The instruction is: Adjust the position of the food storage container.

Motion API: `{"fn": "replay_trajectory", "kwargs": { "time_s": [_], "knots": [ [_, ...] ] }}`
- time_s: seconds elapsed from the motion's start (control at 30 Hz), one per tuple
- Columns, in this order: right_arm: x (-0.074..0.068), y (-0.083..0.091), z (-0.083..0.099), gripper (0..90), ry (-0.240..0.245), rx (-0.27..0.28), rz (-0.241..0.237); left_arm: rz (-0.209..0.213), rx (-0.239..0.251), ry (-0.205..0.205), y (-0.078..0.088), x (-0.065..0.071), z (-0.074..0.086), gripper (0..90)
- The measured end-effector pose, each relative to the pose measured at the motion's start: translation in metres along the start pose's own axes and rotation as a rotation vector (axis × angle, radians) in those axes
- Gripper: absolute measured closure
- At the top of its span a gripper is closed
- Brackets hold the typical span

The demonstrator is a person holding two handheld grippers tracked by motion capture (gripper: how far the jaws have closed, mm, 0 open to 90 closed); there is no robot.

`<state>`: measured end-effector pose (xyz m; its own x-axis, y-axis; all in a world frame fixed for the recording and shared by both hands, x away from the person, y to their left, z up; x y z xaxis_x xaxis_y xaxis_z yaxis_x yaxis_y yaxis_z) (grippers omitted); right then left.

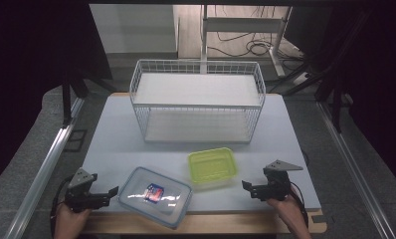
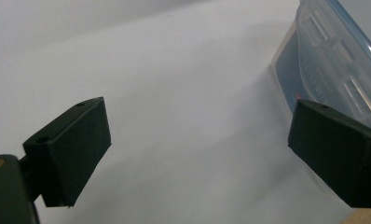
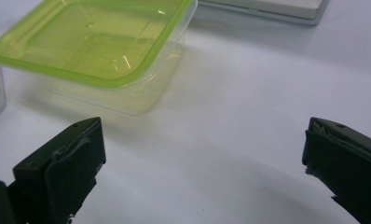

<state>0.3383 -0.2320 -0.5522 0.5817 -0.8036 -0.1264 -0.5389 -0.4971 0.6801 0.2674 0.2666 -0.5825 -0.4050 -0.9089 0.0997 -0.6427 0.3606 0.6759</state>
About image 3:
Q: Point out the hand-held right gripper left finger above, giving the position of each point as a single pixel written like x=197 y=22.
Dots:
x=62 y=168

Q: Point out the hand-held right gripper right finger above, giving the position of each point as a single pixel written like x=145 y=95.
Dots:
x=348 y=168

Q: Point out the clear plastic food container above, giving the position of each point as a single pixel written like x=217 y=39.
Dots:
x=134 y=90

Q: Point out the green plastic container lid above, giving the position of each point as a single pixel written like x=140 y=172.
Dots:
x=92 y=42

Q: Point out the flat silver metal device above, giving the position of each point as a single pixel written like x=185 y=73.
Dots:
x=267 y=9

